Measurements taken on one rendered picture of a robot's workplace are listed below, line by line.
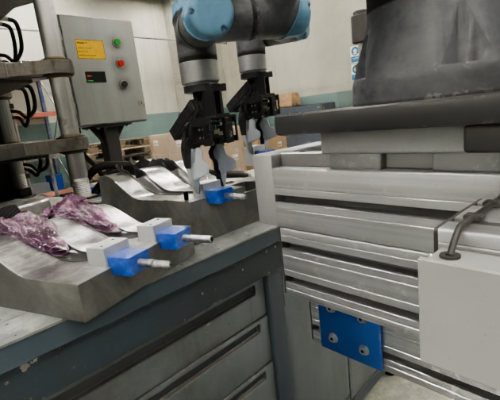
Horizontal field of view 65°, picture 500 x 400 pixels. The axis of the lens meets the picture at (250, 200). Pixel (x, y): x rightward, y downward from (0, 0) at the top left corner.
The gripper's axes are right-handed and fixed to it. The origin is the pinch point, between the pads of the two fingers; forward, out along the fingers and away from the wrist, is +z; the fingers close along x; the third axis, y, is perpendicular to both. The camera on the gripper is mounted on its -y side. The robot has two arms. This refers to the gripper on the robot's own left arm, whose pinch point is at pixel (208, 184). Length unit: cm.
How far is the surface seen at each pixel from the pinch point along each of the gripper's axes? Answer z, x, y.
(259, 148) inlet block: -3.8, 28.9, -10.9
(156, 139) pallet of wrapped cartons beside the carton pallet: 5, 249, -396
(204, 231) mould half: 8.7, -4.5, 2.2
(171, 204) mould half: 2.9, -7.0, -4.0
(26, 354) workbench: 13.6, -41.3, 8.9
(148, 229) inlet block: 3.4, -19.5, 6.8
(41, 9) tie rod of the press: -53, 3, -73
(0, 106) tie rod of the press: -29, 3, -140
